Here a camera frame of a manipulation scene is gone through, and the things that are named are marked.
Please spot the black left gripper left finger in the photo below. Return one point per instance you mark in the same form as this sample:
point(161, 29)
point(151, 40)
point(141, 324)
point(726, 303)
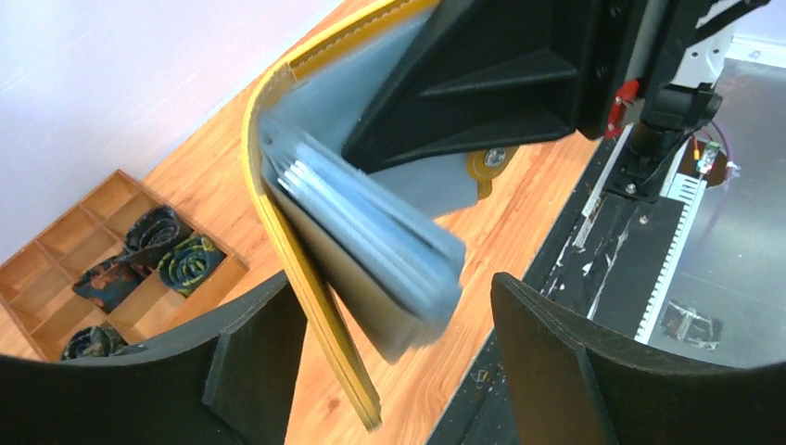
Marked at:
point(226, 377)

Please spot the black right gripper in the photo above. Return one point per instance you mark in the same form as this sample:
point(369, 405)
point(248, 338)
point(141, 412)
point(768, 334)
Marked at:
point(486, 74)

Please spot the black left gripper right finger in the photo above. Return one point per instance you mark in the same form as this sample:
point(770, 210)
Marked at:
point(573, 381)

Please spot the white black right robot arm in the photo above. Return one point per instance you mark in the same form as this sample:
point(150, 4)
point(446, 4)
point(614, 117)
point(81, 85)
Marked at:
point(497, 74)

